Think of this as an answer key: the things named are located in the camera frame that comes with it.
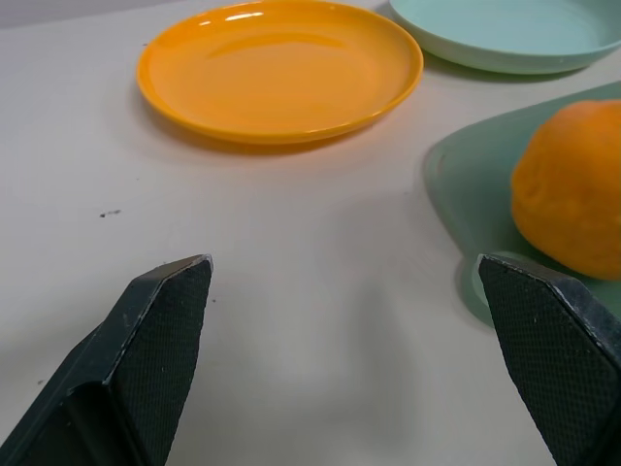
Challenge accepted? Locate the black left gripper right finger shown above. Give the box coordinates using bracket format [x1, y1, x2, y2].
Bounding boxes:
[477, 252, 621, 466]

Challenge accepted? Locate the green plastic tray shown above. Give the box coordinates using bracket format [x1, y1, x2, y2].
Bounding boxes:
[424, 81, 621, 332]

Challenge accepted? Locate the orange fruit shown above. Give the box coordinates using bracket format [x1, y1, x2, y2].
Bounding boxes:
[510, 99, 621, 282]

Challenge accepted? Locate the light green plastic plate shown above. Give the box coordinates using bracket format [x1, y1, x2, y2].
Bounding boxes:
[387, 0, 621, 76]

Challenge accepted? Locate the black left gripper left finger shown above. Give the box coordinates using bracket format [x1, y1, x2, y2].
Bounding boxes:
[0, 253, 214, 466]

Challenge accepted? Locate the orange plastic plate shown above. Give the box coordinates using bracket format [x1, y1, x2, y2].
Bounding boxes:
[137, 0, 425, 146]

